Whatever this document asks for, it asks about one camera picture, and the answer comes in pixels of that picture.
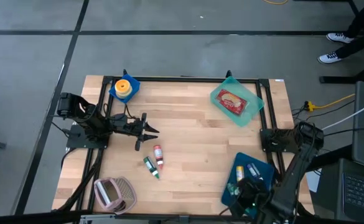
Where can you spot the red-tipped glue bottle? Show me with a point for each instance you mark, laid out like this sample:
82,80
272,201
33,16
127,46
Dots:
158,155

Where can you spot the black-tipped glue bottle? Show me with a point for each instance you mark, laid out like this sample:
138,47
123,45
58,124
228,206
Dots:
258,172

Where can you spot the yellow tape roll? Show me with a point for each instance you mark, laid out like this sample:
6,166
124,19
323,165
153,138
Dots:
118,87
124,97

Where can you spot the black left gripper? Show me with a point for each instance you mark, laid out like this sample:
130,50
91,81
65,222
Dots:
132,127

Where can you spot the pink mesh desk organizer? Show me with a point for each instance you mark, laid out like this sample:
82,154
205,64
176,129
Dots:
127,193

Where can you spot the person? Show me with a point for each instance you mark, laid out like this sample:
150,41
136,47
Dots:
359,43

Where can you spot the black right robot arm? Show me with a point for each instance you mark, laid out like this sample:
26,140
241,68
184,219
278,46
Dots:
293,174

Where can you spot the white sneaker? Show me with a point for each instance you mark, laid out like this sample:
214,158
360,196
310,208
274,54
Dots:
338,38
329,58

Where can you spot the red plastic packet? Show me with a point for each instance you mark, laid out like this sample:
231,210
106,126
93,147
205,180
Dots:
231,102

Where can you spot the black desk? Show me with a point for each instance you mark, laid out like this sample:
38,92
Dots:
331,186

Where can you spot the teal plastic bin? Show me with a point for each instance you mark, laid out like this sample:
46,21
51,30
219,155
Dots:
250,115

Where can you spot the black furniture foot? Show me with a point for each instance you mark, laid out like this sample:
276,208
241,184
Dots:
340,80

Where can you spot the dark blue plastic tray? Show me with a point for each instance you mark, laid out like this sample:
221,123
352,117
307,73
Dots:
240,158

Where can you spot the yellow-tipped glue bottle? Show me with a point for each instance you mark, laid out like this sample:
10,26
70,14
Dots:
239,173

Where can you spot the purple-tipped glue bottle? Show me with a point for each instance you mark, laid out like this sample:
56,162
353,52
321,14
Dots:
250,170

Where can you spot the blue plastic bin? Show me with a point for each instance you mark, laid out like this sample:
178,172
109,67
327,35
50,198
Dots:
135,85

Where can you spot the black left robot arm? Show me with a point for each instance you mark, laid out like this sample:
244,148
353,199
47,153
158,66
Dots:
88,119

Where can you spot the black aluminium table frame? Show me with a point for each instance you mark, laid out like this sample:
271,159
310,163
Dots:
184,79

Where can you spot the grey laptop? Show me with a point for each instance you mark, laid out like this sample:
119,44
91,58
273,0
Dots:
360,193

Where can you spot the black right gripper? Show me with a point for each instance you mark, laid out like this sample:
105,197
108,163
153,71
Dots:
253,196

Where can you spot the silver metal cylinder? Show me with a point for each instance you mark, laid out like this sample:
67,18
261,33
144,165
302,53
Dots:
102,192

